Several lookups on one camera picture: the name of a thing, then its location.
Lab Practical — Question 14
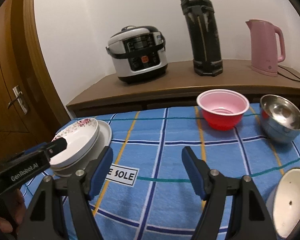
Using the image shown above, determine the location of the stainless steel bowl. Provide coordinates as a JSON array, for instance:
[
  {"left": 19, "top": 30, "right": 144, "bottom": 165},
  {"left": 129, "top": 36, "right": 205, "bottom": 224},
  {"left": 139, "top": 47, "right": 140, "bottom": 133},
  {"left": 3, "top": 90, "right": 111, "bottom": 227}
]
[{"left": 260, "top": 94, "right": 300, "bottom": 144}]

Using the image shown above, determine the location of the blue enamel bowl white inside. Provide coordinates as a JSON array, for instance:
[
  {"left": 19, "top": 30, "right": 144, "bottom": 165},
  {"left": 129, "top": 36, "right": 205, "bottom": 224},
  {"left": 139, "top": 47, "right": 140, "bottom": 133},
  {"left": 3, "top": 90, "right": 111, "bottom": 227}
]
[{"left": 266, "top": 167, "right": 300, "bottom": 239}]

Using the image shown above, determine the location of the person left hand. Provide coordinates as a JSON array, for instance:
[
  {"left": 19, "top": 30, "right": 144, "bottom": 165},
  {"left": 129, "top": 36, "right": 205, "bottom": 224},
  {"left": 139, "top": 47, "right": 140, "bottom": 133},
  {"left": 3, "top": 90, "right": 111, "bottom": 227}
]
[{"left": 0, "top": 189, "right": 26, "bottom": 239}]

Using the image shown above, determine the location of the white black rice cooker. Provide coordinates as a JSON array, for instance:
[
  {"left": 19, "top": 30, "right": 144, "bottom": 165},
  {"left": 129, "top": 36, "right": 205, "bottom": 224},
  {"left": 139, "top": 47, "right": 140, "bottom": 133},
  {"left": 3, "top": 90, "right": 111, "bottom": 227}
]
[{"left": 106, "top": 25, "right": 168, "bottom": 84}]

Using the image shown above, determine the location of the red plastic bowl pink inside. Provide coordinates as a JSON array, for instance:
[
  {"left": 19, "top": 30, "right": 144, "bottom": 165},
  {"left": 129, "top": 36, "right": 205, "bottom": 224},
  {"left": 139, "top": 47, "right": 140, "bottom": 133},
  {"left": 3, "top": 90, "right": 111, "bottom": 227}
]
[{"left": 196, "top": 89, "right": 250, "bottom": 131}]

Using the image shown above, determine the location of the brown wooden door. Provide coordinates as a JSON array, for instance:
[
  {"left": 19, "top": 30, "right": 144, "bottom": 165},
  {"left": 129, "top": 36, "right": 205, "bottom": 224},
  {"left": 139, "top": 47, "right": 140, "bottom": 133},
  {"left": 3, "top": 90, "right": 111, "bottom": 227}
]
[{"left": 0, "top": 0, "right": 70, "bottom": 164}]

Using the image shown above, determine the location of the brown wooden sideboard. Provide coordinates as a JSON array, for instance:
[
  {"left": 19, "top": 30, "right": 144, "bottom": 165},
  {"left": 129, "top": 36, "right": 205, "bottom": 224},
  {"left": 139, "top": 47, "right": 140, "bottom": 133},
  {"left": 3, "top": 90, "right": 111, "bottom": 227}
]
[{"left": 67, "top": 60, "right": 300, "bottom": 117}]

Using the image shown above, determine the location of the white plate pink floral rim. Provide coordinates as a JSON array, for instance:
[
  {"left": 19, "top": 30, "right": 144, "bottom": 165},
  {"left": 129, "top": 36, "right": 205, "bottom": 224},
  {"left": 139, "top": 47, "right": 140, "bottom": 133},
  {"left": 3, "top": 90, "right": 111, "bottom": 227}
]
[{"left": 50, "top": 118, "right": 100, "bottom": 169}]

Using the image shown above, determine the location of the black tall thermos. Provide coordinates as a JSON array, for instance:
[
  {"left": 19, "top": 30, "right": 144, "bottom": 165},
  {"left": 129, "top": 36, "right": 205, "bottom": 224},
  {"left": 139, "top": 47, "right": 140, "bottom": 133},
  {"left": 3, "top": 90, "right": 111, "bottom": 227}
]
[{"left": 180, "top": 0, "right": 223, "bottom": 76}]

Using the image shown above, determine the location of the silver door handle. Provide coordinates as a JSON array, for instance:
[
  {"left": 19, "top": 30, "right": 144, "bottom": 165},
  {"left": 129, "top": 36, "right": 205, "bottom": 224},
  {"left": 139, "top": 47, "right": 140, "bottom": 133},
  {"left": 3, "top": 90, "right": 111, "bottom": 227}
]
[{"left": 7, "top": 85, "right": 30, "bottom": 114}]

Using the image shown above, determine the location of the pink electric kettle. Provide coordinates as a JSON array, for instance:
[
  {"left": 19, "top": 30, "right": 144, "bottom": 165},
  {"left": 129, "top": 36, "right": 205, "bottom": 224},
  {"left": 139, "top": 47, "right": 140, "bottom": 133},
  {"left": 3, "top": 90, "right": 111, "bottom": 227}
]
[{"left": 245, "top": 19, "right": 286, "bottom": 77}]

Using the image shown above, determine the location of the black kettle power cable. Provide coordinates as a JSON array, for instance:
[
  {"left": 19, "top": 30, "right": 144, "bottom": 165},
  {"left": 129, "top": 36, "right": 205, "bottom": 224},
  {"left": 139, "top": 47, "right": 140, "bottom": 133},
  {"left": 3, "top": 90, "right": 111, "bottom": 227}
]
[{"left": 276, "top": 64, "right": 300, "bottom": 84}]

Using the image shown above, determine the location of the blue plaid tablecloth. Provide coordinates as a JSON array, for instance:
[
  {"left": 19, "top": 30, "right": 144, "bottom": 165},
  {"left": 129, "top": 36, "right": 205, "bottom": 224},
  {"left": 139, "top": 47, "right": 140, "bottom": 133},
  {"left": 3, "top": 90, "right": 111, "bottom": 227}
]
[{"left": 90, "top": 104, "right": 300, "bottom": 239}]

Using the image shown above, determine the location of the plain beige flat plate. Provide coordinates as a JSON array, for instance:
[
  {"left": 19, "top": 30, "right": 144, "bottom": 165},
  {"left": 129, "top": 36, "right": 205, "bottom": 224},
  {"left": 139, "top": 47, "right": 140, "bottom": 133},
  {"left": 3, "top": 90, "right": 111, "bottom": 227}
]
[{"left": 50, "top": 120, "right": 113, "bottom": 177}]

